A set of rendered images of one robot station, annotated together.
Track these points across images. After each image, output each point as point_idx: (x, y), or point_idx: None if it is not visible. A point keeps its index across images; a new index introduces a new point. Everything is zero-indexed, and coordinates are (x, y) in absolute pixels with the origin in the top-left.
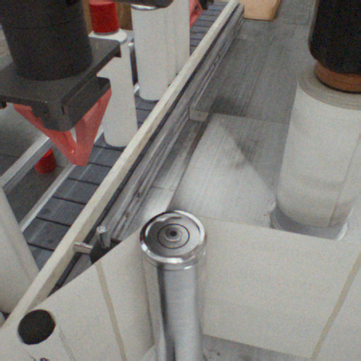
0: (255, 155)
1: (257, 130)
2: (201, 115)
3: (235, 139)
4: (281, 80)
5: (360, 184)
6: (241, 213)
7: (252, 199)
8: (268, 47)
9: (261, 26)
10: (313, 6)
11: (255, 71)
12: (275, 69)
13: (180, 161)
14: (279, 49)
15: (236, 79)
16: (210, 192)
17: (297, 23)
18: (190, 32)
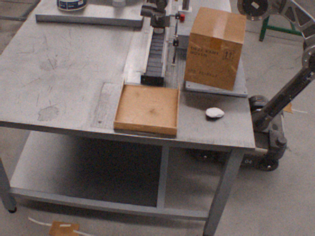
0: (129, 12)
1: (129, 16)
2: (146, 31)
3: (134, 14)
4: (120, 46)
5: None
6: (131, 4)
7: (129, 5)
8: (125, 63)
9: (129, 79)
10: (96, 103)
11: (130, 49)
12: (122, 51)
13: (148, 21)
14: (120, 62)
15: (137, 45)
16: (138, 6)
17: (109, 83)
18: (161, 50)
